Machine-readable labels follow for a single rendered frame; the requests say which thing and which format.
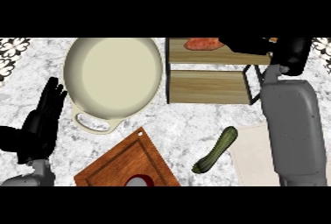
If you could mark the green zucchini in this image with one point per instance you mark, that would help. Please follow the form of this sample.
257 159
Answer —
218 150

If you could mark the orange sweet potato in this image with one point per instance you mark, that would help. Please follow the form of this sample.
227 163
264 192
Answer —
203 44

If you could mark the red-rimmed can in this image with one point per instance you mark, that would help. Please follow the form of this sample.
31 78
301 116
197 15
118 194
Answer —
138 182

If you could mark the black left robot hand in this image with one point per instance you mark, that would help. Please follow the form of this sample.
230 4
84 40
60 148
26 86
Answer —
41 131

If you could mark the cream oval pan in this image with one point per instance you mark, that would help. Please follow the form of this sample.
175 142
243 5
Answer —
116 75

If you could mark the brown wooden cutting board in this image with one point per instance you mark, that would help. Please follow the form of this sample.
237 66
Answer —
130 163

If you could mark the wooden tiered shelf black frame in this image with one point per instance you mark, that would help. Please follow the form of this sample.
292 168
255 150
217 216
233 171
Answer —
208 87

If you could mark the beige placemat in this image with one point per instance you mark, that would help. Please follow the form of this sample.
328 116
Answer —
252 157

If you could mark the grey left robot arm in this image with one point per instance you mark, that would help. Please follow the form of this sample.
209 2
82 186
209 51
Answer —
41 175

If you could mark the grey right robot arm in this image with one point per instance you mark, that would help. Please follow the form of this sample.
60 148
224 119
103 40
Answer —
294 131

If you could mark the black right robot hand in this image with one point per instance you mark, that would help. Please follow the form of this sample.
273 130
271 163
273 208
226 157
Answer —
294 55

